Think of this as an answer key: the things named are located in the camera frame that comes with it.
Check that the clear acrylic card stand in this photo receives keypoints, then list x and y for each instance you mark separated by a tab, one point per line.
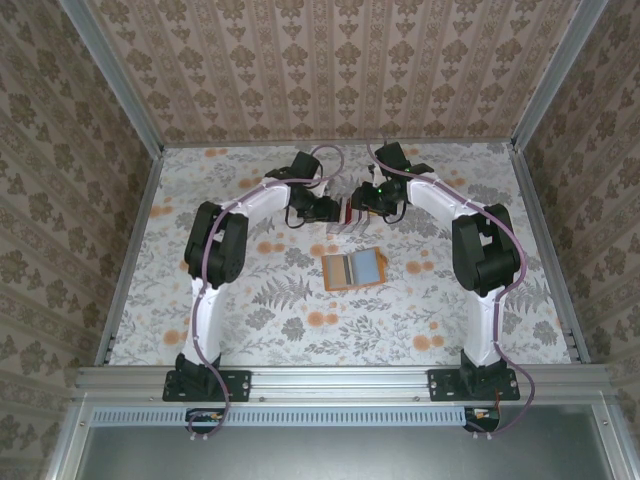
345	228

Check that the orange leather card holder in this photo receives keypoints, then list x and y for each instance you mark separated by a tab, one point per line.
352	270

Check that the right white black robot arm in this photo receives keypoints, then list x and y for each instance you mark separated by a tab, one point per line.
485	250

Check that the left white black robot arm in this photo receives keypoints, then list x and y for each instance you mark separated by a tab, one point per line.
215	245

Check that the floral table cover sheet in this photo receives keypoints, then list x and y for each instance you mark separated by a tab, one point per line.
400	320

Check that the aluminium mounting beam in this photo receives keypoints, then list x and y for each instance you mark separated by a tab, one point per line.
340	382

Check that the grey sheet metal panel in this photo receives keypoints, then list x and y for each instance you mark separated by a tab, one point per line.
340	455

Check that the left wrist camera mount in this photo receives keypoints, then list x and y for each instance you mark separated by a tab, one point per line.
324	189

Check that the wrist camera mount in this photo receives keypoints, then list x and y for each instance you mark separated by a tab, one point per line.
375	172
324	189

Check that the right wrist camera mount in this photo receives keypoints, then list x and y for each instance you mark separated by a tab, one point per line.
375	172

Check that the thin aluminium cross rail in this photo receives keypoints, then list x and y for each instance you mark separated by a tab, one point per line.
240	145

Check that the aluminium side rail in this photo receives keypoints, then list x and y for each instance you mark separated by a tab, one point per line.
536	200
145	200

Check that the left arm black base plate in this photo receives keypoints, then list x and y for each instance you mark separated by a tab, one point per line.
240	385

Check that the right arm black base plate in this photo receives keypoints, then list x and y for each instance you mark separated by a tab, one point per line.
440	385

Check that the aluminium frame post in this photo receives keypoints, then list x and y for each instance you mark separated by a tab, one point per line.
554	75
121	80

